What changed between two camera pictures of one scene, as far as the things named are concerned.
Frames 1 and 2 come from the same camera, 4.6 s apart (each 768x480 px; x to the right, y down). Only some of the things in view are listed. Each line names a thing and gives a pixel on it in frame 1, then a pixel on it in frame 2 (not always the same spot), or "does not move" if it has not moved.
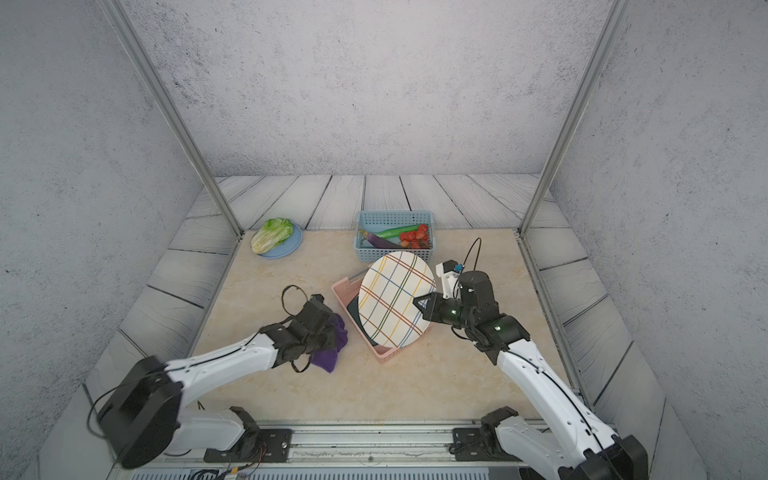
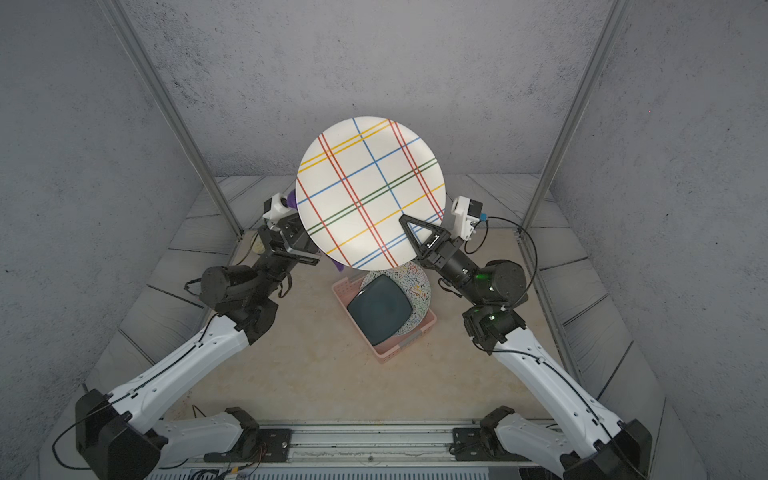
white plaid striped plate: [387, 307] → [357, 181]
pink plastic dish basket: [342, 291] does not move
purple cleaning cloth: [326, 359] → [292, 200]
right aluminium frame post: [618, 12] does not move
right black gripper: [433, 311] → [442, 254]
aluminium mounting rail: [373, 445] does not move
